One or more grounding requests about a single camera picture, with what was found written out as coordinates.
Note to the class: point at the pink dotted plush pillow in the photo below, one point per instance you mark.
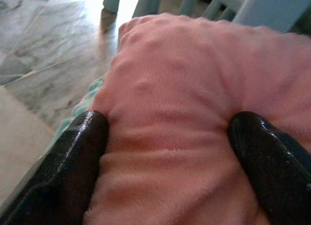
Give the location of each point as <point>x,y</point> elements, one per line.
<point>182,89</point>

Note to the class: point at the teal dotted plush fabric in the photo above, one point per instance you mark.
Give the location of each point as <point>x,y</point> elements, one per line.
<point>82,106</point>

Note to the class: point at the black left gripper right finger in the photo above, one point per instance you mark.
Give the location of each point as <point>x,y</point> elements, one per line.
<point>277,171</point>

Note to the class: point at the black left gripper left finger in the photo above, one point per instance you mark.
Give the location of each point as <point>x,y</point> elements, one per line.
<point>65,169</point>

